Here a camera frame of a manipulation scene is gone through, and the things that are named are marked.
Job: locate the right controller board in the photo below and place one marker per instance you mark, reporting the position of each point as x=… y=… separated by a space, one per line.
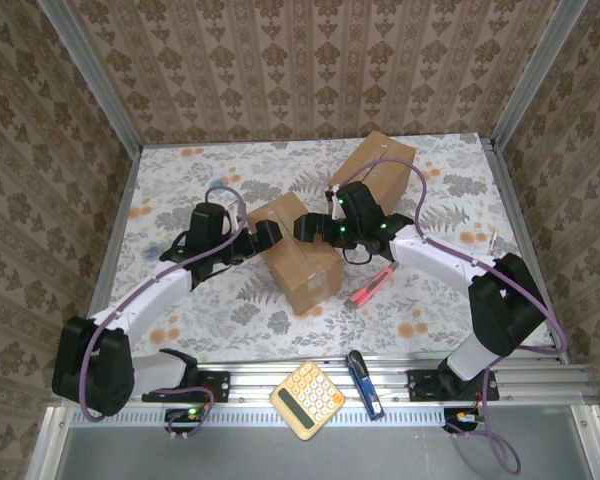
x=460 y=417

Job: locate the white yellow pen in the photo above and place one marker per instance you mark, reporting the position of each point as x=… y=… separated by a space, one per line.
x=492 y=242

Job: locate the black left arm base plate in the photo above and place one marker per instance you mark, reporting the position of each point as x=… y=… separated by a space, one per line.
x=220 y=380

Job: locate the brown cardboard box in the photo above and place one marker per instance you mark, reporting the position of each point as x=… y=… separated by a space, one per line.
x=395 y=185
x=300 y=270

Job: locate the left controller board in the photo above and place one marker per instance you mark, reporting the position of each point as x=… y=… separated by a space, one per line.
x=180 y=414

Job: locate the aluminium side rail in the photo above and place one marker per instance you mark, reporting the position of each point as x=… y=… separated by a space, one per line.
x=496 y=160

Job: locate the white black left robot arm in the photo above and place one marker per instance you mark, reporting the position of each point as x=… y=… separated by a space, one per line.
x=145 y=300

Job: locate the blue black stapler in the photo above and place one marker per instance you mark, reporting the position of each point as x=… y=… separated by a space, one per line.
x=365 y=385

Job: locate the controller board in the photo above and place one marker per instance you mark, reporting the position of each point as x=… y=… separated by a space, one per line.
x=460 y=417
x=180 y=414

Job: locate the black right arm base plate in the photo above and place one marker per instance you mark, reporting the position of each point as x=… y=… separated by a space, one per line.
x=420 y=385

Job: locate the aluminium corner post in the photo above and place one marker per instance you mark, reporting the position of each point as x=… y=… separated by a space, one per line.
x=99 y=85
x=535 y=75

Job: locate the yellow calculator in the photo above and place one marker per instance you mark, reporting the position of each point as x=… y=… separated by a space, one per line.
x=307 y=397

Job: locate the pink utility knife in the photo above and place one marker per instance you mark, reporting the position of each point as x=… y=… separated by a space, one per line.
x=367 y=292

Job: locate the long aluminium base rail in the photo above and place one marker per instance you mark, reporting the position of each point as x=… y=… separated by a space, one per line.
x=250 y=387

